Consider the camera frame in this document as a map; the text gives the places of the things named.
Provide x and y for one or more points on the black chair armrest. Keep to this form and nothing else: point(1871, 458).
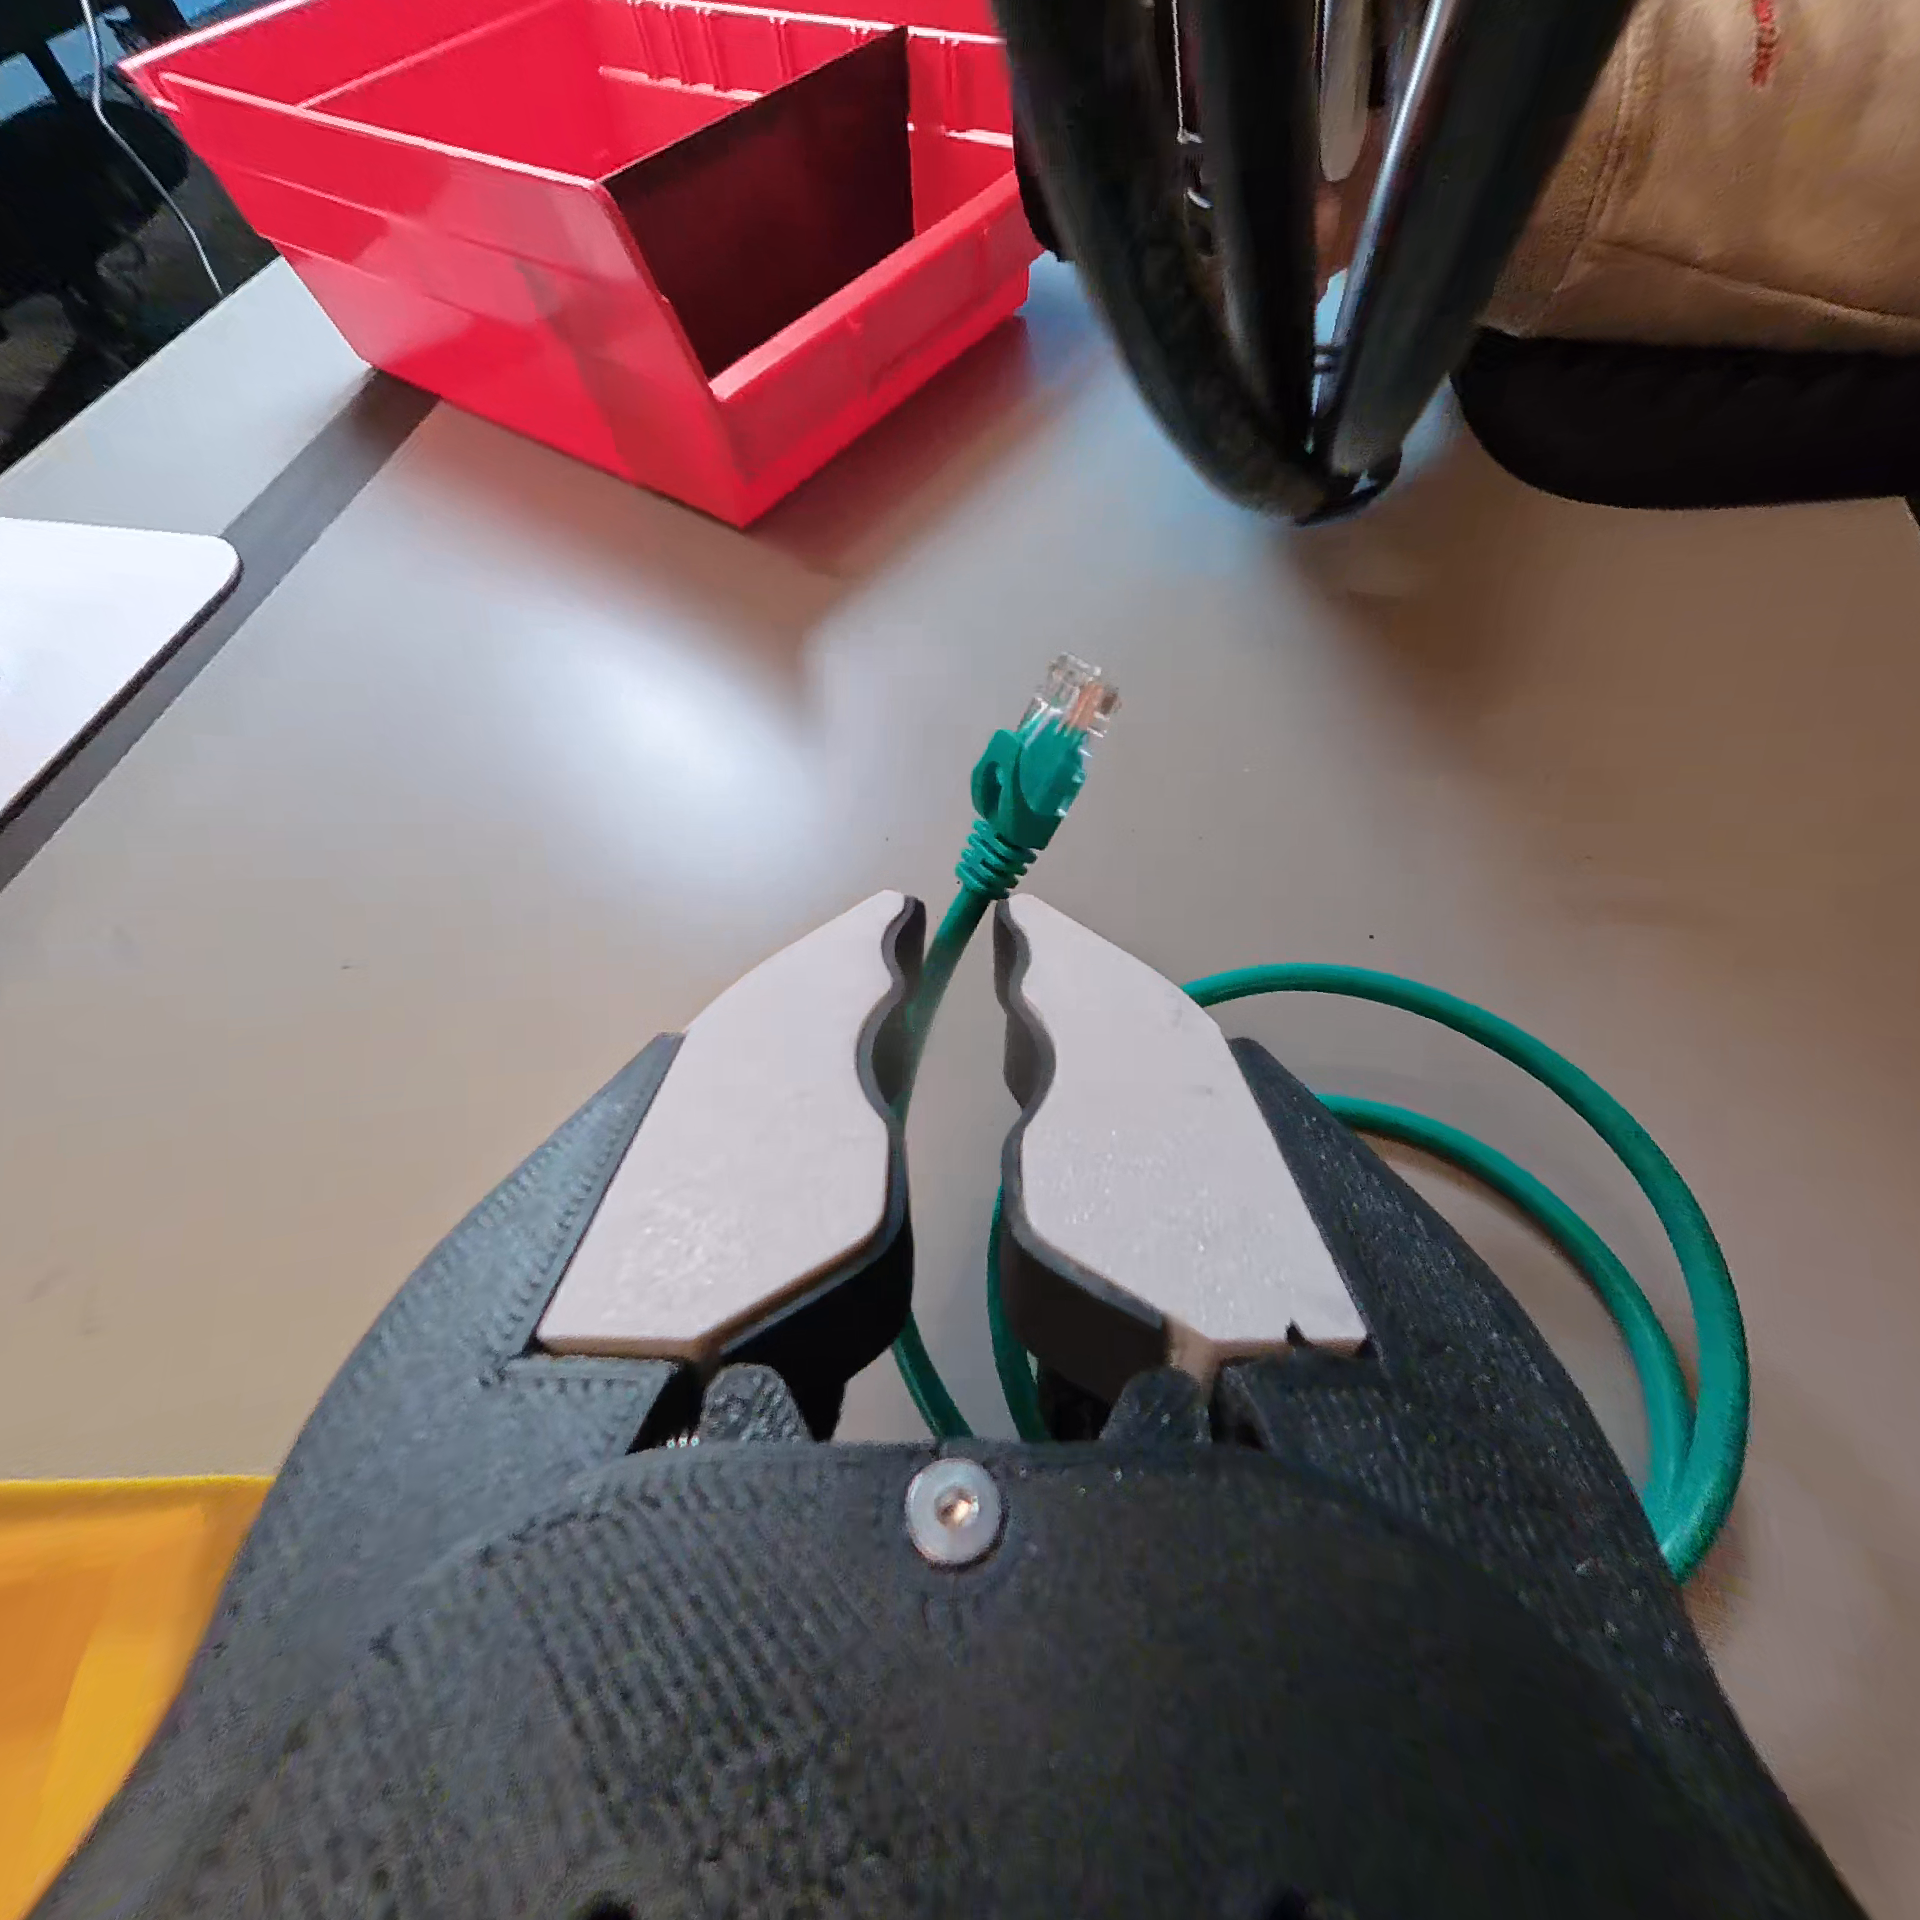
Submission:
point(1651, 422)

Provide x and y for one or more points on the red plastic bin with divider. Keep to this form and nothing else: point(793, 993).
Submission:
point(495, 300)

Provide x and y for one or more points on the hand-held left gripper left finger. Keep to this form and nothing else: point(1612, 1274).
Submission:
point(749, 1155)

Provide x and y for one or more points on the yellow plastic bin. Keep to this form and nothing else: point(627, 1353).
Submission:
point(90, 1650)

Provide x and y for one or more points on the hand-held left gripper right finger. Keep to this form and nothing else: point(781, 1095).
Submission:
point(1171, 1171)

